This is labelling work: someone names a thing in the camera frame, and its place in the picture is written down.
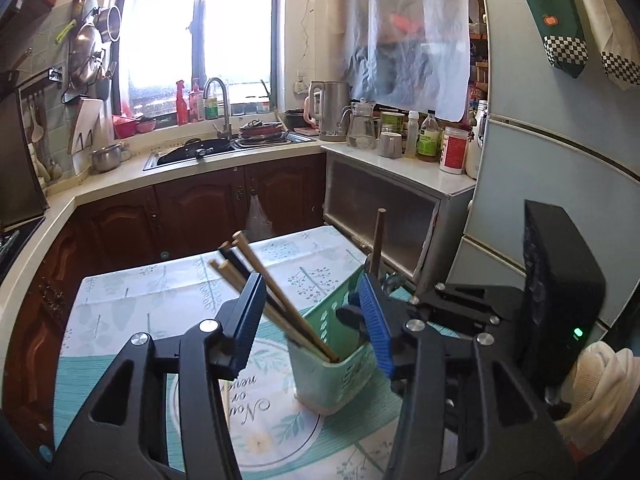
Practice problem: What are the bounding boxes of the steel kitchen sink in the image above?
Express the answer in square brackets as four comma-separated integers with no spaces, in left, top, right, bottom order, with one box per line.
[142,130,321,171]

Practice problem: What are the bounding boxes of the gas stove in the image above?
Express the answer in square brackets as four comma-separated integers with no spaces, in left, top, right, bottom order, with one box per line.
[0,217,46,281]

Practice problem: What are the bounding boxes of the white kitchen countertop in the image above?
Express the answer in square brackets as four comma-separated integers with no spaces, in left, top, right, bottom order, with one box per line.
[0,132,326,301]

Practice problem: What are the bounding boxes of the hanging white ladle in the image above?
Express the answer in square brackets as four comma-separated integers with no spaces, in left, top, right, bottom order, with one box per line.
[27,105,46,143]

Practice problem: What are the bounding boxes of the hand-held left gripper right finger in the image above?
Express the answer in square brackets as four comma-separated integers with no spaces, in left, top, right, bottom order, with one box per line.
[356,270,576,480]

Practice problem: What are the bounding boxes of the wooden storage shelf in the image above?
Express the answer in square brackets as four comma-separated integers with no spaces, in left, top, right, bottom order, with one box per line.
[467,0,493,111]

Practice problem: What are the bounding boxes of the green plastic utensil holder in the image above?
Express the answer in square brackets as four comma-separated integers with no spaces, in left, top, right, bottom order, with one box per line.
[286,280,396,416]

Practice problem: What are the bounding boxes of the dark brown chopstick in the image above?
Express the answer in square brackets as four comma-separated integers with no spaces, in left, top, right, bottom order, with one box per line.
[370,207,387,273]

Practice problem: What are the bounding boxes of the small steel pot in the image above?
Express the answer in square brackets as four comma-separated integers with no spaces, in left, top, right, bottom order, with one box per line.
[90,142,123,173]

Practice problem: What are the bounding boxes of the glass pitcher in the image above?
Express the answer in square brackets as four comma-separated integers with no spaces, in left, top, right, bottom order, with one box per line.
[342,97,378,150]

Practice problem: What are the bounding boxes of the green checkered oven mitt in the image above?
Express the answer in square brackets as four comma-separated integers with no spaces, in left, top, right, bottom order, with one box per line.
[510,0,590,80]

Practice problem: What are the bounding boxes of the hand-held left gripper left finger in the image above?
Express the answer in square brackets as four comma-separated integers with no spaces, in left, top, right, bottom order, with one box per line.
[50,272,268,480]

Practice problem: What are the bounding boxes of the white cabinet with frosted doors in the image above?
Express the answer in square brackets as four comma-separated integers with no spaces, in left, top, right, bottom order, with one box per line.
[320,142,476,286]

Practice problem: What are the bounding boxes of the hanging large steel wok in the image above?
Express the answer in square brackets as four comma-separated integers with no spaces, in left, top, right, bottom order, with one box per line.
[67,22,106,86]

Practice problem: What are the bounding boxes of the kitchen window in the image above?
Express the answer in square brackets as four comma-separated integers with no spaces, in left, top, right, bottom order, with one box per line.
[112,0,286,128]

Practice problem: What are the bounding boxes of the steel kitchen faucet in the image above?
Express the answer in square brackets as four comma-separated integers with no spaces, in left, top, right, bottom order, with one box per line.
[202,77,233,141]

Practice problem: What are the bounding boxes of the stack of dirty dishes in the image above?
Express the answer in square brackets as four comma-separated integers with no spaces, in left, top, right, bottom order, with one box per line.
[237,120,288,143]

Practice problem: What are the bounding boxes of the wall utensil rail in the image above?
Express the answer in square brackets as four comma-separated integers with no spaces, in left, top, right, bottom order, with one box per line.
[17,66,65,96]

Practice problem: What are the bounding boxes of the black stove splash panel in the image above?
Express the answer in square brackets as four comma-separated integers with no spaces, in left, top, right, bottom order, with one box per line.
[0,92,51,228]

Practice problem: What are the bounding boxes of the beige checkered oven mitt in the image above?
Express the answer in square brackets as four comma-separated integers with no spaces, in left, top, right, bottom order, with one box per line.
[562,0,640,92]

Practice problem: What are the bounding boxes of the grey refrigerator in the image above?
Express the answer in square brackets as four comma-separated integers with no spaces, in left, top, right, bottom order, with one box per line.
[445,0,640,331]

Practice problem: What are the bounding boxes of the white cutting board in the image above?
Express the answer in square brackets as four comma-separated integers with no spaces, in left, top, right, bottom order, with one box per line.
[67,97,113,158]

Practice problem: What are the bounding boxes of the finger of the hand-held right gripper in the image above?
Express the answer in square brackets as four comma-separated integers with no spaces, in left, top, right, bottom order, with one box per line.
[382,280,523,318]
[336,305,523,342]

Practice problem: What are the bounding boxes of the black pan in sink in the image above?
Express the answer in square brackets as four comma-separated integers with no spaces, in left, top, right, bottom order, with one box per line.
[157,142,231,165]

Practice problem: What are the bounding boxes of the white jar with red label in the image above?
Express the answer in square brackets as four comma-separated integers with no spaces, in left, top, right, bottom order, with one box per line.
[440,126,468,175]

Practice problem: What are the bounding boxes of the white-capped plastic bottle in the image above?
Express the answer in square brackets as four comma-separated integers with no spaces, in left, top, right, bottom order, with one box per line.
[404,111,420,158]

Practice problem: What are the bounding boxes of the pink bottle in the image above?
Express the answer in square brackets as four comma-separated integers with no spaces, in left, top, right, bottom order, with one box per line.
[188,78,205,123]

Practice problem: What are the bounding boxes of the dark brown base cabinets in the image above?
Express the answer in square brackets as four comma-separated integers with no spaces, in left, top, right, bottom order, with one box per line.
[0,152,328,456]

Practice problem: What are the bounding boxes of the hanging white plastic bag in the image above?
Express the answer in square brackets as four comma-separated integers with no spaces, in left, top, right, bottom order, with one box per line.
[245,195,273,241]

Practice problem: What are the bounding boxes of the clear plastic sheet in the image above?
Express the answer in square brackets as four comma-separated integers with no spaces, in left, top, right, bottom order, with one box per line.
[335,0,471,123]

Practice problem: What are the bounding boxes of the leaf-printed tablecloth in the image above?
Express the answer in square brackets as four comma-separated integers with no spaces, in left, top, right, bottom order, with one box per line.
[52,225,426,480]

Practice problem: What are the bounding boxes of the black chopstick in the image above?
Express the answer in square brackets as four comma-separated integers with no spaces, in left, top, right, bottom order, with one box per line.
[218,242,291,321]

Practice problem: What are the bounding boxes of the grey mug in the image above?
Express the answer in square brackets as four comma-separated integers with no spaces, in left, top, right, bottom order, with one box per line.
[377,130,405,158]

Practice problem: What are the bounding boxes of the steel electric kettle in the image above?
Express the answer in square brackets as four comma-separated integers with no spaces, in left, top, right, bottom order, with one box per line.
[306,81,351,142]

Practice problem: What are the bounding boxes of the green-labelled bottle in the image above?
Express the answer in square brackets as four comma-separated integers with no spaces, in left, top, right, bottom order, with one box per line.
[417,109,441,163]

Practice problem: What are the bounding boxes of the hanging steel saucepan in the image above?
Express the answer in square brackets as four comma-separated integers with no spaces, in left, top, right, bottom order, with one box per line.
[97,4,122,42]

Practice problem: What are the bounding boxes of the bunch of bamboo chopsticks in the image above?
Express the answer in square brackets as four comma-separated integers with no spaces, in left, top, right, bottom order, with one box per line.
[207,230,341,363]

